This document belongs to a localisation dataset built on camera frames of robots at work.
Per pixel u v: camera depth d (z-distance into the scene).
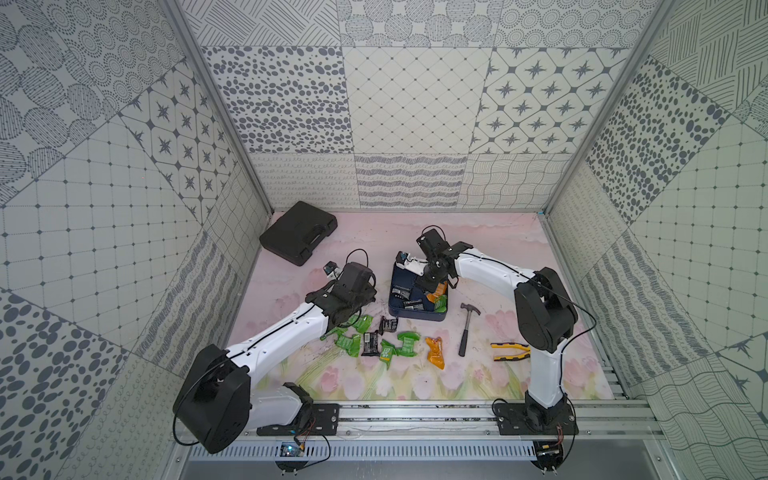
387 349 0.84
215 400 0.40
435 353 0.84
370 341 0.86
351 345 0.86
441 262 0.70
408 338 0.86
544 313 0.51
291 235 1.11
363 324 0.90
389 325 0.89
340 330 0.88
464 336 0.88
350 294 0.64
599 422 0.75
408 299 0.95
